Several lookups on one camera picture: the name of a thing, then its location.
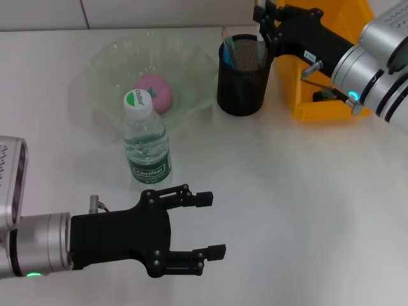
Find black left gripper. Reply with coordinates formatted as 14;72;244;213
69;184;228;279

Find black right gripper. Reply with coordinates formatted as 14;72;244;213
252;0;357;80

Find clear plastic ruler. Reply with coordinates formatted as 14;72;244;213
220;25;237;55

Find blue scissors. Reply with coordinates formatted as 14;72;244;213
222;40;238;70

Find clear water bottle green label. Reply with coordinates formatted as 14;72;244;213
122;89;174;191

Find pink toy peach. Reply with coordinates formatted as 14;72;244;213
133;73;175;113

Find black mesh pen holder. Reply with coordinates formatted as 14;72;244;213
216;34;272;117

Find green glass fruit plate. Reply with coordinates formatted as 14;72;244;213
82;29;219;135

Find yellow plastic bin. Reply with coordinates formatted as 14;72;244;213
275;0;377;122

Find right gripper cable with plug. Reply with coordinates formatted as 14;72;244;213
300;60;363;116

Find gripper cable with plug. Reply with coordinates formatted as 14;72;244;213
89;194;111;214
300;60;363;116

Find left gripper cable with plug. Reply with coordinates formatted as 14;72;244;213
89;194;111;214

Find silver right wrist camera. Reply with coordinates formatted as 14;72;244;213
360;0;408;75

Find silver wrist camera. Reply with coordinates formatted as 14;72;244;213
360;0;408;75
0;135;30;231

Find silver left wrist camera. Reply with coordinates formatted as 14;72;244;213
0;135;30;231

